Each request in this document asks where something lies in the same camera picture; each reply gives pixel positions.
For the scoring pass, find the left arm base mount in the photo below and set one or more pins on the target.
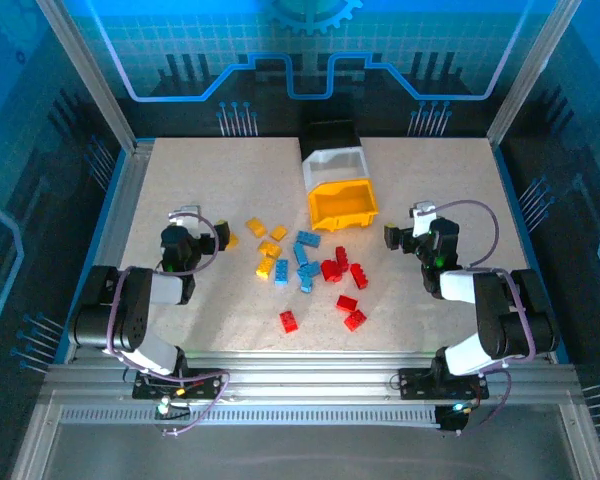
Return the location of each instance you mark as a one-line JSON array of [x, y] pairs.
[[205, 382]]

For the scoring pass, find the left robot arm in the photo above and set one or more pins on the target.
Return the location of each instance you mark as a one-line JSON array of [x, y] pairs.
[[130, 310]]

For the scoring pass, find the yellow plastic bin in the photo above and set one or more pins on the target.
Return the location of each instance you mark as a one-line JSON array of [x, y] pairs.
[[340, 218]]

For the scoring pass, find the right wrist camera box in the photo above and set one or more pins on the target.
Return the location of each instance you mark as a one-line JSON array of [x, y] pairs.
[[423, 217]]

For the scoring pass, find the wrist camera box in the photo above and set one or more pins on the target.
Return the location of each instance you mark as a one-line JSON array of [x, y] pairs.
[[423, 217], [186, 215]]

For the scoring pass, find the aluminium frame rail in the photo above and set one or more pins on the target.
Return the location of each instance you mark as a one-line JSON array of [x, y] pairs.
[[305, 380]]

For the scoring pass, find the blue lego brick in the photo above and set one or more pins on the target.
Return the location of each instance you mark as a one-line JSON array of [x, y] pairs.
[[281, 272], [306, 285], [308, 239], [310, 270], [300, 253]]

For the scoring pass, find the white plastic bin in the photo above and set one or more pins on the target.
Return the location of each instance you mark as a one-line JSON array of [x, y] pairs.
[[311, 167]]

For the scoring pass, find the black plastic bin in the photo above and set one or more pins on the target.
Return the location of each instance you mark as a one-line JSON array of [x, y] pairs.
[[330, 132]]

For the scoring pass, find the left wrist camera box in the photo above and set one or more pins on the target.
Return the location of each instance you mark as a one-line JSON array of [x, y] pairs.
[[186, 215]]

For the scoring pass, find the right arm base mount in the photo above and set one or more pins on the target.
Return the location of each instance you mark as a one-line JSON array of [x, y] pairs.
[[415, 382]]

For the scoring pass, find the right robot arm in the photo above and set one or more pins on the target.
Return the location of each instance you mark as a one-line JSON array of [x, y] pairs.
[[500, 310]]

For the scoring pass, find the aluminium frame post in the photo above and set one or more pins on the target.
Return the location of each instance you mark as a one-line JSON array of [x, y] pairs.
[[530, 75], [87, 75]]

